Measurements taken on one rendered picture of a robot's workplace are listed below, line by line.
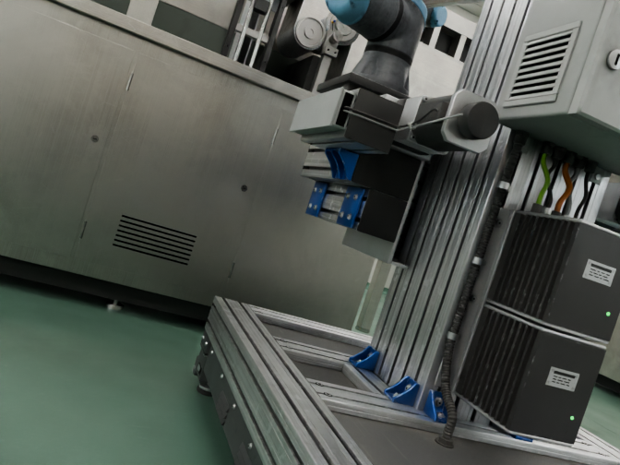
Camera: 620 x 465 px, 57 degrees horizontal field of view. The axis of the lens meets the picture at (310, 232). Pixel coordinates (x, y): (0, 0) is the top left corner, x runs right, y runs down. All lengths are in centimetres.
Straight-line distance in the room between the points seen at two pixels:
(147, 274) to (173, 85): 61
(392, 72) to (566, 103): 50
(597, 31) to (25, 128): 152
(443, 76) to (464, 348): 203
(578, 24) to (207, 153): 125
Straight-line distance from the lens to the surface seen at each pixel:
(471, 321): 109
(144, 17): 227
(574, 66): 96
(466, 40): 309
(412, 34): 138
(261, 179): 195
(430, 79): 292
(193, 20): 256
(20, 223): 191
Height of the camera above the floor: 51
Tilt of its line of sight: 2 degrees down
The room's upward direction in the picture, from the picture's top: 18 degrees clockwise
